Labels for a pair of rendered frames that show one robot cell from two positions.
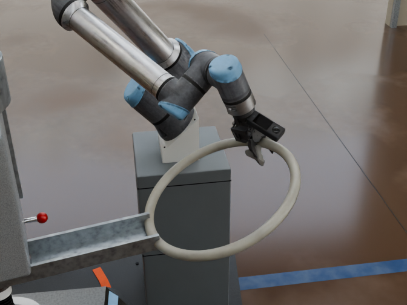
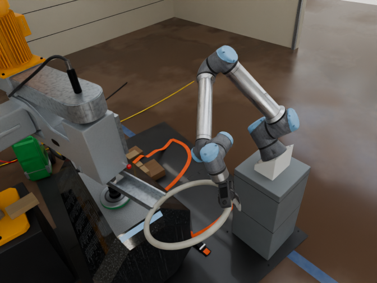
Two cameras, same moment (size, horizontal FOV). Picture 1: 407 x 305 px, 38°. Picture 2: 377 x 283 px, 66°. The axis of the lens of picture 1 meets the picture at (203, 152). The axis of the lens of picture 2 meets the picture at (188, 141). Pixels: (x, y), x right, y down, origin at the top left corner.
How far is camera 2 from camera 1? 134 cm
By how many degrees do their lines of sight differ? 48
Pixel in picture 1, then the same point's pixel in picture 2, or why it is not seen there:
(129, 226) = (157, 193)
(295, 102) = not seen: outside the picture
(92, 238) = (144, 187)
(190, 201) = (256, 197)
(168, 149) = (257, 165)
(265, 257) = (321, 253)
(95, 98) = (338, 105)
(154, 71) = (200, 130)
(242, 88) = (211, 168)
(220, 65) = (205, 149)
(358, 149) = not seen: outside the picture
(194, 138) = (271, 168)
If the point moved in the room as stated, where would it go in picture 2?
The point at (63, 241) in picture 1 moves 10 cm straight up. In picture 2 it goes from (134, 180) to (130, 169)
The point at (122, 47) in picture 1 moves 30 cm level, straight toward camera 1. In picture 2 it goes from (201, 109) to (158, 133)
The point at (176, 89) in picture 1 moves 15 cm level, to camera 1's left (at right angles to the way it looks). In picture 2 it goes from (199, 146) to (183, 132)
